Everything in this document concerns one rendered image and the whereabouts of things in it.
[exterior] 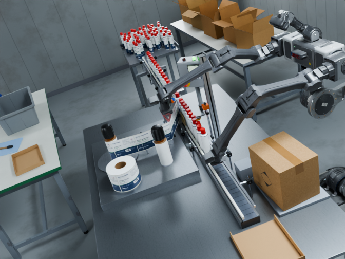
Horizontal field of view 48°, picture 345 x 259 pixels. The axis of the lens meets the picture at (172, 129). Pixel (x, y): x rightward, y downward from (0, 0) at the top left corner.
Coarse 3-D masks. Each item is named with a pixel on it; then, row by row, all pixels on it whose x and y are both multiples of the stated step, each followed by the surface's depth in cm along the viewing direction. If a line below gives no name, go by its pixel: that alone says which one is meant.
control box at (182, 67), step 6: (180, 60) 257; (186, 60) 254; (192, 60) 252; (198, 60) 249; (180, 66) 255; (186, 66) 253; (180, 72) 257; (186, 72) 256; (192, 84) 260; (198, 84) 258; (204, 84) 257
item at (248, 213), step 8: (200, 152) 266; (216, 168) 247; (224, 168) 245; (224, 176) 239; (224, 184) 232; (232, 184) 231; (232, 192) 225; (240, 192) 223; (240, 200) 218; (240, 208) 213; (248, 208) 212; (240, 216) 208; (248, 216) 206; (256, 216) 205
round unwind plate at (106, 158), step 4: (108, 152) 293; (104, 156) 289; (108, 156) 288; (132, 156) 280; (136, 156) 279; (100, 160) 286; (104, 160) 284; (108, 160) 283; (100, 164) 281; (104, 164) 280; (100, 168) 277; (104, 168) 276
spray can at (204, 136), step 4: (200, 128) 253; (204, 128) 252; (204, 132) 252; (200, 136) 255; (204, 136) 253; (204, 140) 254; (208, 140) 256; (204, 144) 256; (208, 144) 257; (204, 148) 258; (208, 148) 258; (204, 152) 261
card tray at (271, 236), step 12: (252, 228) 205; (264, 228) 203; (276, 228) 201; (240, 240) 200; (252, 240) 198; (264, 240) 196; (276, 240) 195; (288, 240) 193; (240, 252) 191; (252, 252) 192; (264, 252) 190; (276, 252) 189; (288, 252) 187; (300, 252) 183
